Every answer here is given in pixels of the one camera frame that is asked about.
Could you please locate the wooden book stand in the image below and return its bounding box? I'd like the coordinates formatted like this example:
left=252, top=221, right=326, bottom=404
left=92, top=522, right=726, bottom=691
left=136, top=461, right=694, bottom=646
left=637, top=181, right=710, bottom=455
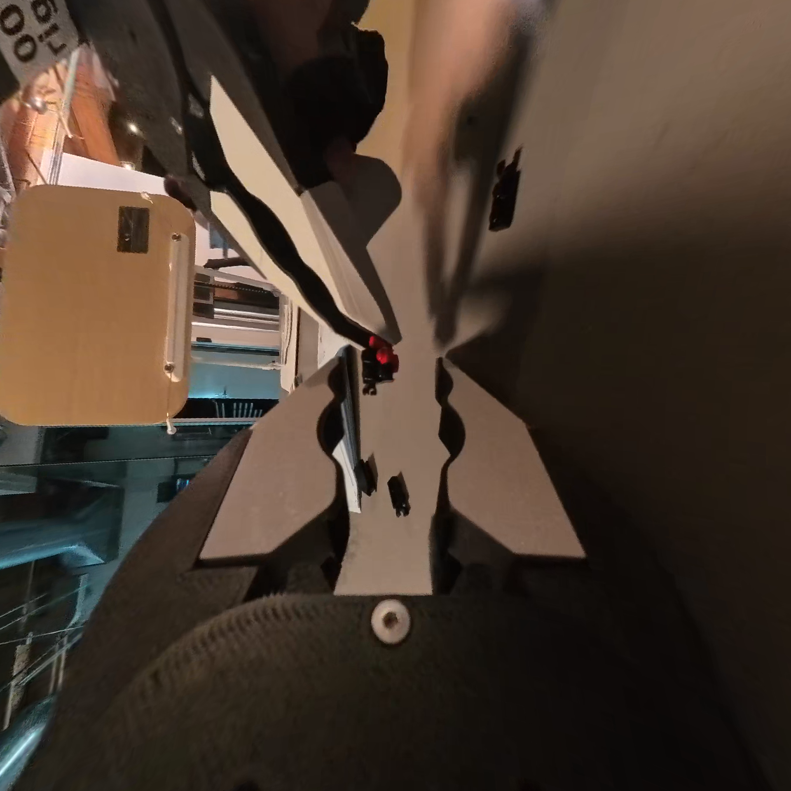
left=0, top=184, right=304, bottom=436

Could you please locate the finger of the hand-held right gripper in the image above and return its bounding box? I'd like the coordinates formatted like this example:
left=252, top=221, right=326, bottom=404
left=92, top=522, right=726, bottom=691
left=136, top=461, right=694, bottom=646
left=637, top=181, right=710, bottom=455
left=210, top=76, right=404, bottom=343
left=209, top=190, right=367, bottom=339

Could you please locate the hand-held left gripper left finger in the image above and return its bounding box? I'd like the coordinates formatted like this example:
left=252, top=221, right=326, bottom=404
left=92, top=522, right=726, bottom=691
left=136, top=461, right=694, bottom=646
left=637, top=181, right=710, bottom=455
left=199, top=358, right=350, bottom=562

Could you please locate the lego instruction booklet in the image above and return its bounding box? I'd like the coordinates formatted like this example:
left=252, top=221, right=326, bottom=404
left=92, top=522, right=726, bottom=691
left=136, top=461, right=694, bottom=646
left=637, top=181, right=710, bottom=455
left=315, top=343, right=365, bottom=514

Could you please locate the small red black lego assembly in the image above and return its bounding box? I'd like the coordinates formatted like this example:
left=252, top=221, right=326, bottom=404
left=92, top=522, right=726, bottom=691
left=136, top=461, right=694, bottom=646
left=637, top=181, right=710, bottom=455
left=365, top=335, right=399, bottom=372

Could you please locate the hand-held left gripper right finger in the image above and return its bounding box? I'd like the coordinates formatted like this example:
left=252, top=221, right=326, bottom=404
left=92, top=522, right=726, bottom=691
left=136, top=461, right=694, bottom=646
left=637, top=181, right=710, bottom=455
left=433, top=357, right=587, bottom=560

